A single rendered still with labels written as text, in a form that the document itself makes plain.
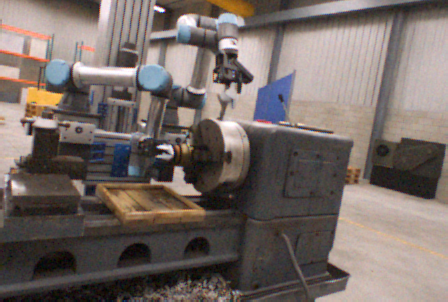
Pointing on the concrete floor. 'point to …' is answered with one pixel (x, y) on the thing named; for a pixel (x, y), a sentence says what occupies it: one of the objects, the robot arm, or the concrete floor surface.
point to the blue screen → (266, 104)
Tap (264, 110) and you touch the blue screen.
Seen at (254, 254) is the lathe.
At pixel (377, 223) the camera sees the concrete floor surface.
